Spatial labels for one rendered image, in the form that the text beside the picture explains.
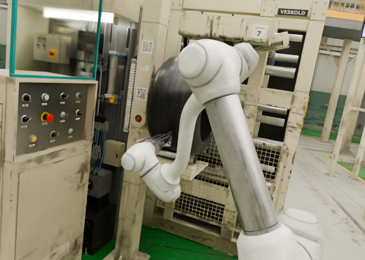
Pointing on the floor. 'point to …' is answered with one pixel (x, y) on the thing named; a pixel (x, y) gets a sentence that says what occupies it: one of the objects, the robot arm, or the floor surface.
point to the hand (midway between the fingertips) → (169, 135)
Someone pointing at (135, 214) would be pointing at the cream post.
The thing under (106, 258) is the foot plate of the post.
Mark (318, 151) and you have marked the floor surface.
